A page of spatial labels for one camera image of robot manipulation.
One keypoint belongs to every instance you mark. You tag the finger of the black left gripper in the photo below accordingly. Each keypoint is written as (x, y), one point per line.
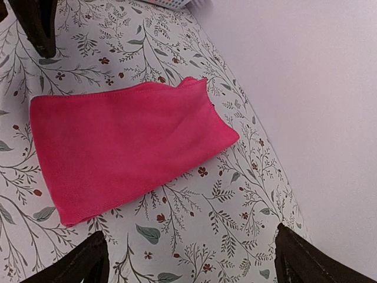
(37, 19)

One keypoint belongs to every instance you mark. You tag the pink towel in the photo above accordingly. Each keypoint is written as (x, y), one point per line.
(101, 151)

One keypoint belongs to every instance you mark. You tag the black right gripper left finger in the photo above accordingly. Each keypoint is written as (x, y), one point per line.
(88, 262)

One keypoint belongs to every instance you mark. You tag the floral tablecloth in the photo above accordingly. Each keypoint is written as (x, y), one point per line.
(215, 223)

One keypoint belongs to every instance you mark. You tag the white plastic basket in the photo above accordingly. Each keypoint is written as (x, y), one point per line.
(180, 4)

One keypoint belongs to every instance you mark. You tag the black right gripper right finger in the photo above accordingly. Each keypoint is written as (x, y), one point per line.
(299, 261)

